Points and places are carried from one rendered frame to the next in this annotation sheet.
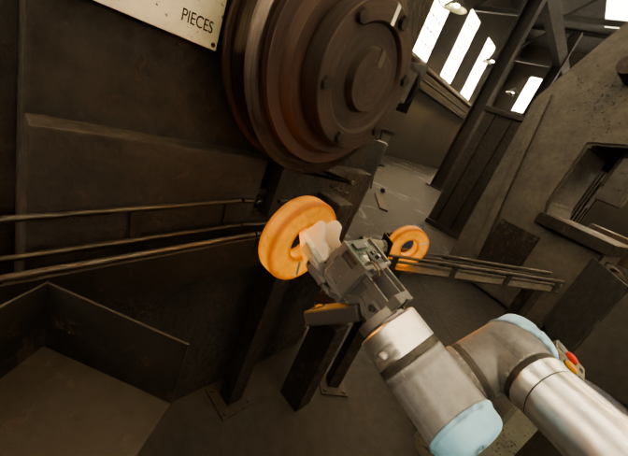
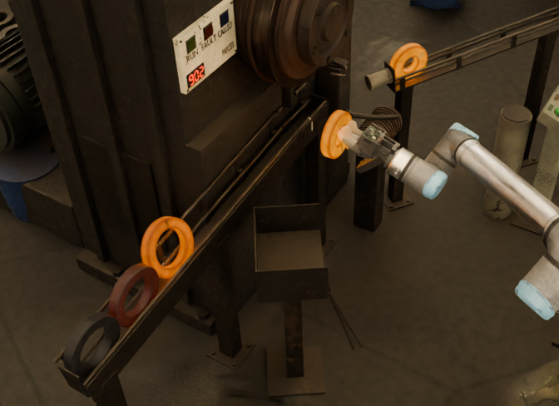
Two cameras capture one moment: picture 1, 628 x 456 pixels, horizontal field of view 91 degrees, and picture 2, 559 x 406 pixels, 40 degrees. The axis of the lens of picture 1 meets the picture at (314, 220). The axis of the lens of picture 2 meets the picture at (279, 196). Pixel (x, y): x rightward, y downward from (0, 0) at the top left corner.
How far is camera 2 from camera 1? 1.93 m
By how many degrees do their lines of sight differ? 23
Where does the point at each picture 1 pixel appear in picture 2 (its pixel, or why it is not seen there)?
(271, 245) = (328, 148)
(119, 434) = (311, 244)
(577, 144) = not seen: outside the picture
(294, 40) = (289, 42)
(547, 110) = not seen: outside the picture
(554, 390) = (466, 155)
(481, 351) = (442, 149)
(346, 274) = (368, 146)
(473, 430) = (432, 183)
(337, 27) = (310, 27)
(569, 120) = not seen: outside the picture
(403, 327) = (398, 159)
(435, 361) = (414, 166)
